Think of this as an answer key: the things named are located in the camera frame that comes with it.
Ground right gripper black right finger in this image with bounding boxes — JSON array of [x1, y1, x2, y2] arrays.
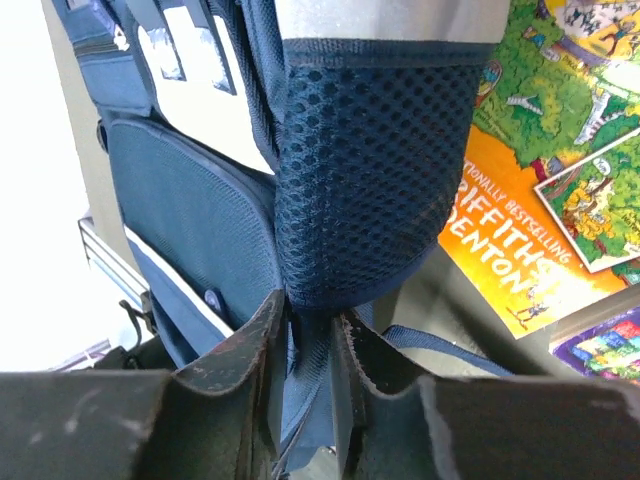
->
[[331, 312, 639, 479]]

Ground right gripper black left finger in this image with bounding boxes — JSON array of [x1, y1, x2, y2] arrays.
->
[[1, 290, 286, 479]]

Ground navy blue backpack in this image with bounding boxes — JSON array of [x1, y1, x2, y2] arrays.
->
[[54, 1, 509, 479]]

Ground purple paperback book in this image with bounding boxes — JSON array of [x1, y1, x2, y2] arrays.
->
[[550, 306, 639, 385]]

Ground orange Treehouse book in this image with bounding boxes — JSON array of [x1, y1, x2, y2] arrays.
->
[[440, 1, 639, 338]]

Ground aluminium frame rail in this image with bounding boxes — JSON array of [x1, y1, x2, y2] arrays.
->
[[77, 217, 148, 309]]

